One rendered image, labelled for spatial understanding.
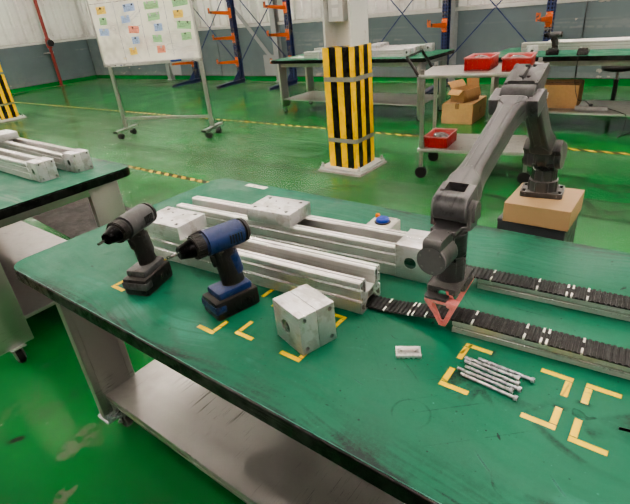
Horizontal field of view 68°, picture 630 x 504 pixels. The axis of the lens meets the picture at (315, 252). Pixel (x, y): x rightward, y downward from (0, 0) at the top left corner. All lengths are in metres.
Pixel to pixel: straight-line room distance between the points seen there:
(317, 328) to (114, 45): 6.49
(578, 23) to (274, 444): 7.90
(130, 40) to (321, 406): 6.48
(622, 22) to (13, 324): 8.12
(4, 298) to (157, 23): 4.83
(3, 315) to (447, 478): 2.19
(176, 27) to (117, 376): 5.27
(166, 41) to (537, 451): 6.38
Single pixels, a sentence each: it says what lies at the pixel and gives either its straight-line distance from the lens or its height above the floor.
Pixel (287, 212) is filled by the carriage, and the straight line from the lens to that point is 1.35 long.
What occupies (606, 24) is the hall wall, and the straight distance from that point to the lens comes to 8.62.
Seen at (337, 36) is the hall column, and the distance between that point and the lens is 4.55.
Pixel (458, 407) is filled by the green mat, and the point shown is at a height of 0.78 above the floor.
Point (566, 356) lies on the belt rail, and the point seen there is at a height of 0.79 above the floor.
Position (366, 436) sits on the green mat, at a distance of 0.84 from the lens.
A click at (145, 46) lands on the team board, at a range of 6.94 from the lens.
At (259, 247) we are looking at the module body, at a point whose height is 0.85.
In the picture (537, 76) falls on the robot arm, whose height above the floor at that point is 1.24.
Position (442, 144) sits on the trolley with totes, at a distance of 4.21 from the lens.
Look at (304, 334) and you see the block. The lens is 0.97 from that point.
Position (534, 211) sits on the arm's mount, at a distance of 1.54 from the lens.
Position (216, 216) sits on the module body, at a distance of 1.54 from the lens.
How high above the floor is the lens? 1.41
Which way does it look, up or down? 27 degrees down
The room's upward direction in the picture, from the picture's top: 6 degrees counter-clockwise
